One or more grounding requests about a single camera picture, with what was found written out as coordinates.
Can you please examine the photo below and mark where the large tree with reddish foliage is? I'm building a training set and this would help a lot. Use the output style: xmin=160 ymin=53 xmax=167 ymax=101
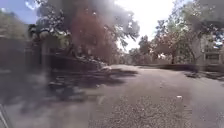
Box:
xmin=28 ymin=0 xmax=141 ymax=68

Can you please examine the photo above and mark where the grey asphalt road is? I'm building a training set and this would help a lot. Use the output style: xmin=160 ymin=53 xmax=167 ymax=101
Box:
xmin=0 ymin=64 xmax=224 ymax=128

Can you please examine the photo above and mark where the row of green trees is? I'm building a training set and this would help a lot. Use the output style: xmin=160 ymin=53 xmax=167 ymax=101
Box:
xmin=128 ymin=0 xmax=224 ymax=66

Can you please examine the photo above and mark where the pale building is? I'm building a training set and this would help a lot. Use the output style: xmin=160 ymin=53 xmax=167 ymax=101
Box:
xmin=199 ymin=33 xmax=224 ymax=67

